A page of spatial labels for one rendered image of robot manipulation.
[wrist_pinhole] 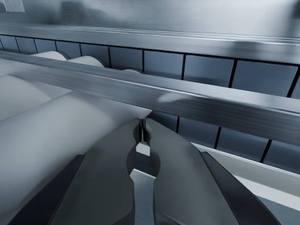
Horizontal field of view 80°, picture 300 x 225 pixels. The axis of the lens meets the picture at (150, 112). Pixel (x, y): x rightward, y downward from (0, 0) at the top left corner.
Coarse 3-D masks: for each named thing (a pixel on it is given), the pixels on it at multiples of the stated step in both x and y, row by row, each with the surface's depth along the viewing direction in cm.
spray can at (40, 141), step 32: (64, 96) 11; (96, 96) 12; (0, 128) 8; (32, 128) 8; (64, 128) 9; (96, 128) 11; (0, 160) 7; (32, 160) 8; (64, 160) 9; (0, 192) 7; (32, 192) 8; (0, 224) 7
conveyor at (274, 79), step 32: (128, 64) 17; (160, 64) 16; (192, 64) 15; (224, 64) 13; (256, 64) 13; (288, 64) 14; (288, 96) 13; (192, 128) 17; (224, 128) 16; (256, 160) 16; (288, 160) 14
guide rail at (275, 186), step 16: (144, 144) 16; (224, 160) 14; (240, 160) 14; (240, 176) 13; (256, 176) 13; (272, 176) 13; (288, 176) 13; (256, 192) 13; (272, 192) 12; (288, 192) 12
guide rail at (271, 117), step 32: (0, 64) 12; (32, 64) 11; (64, 64) 10; (128, 96) 8; (160, 96) 8; (192, 96) 7; (224, 96) 7; (256, 96) 7; (256, 128) 6; (288, 128) 6
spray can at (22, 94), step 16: (96, 64) 18; (0, 80) 12; (16, 80) 12; (32, 80) 13; (0, 96) 11; (16, 96) 11; (32, 96) 12; (48, 96) 13; (0, 112) 11; (16, 112) 11
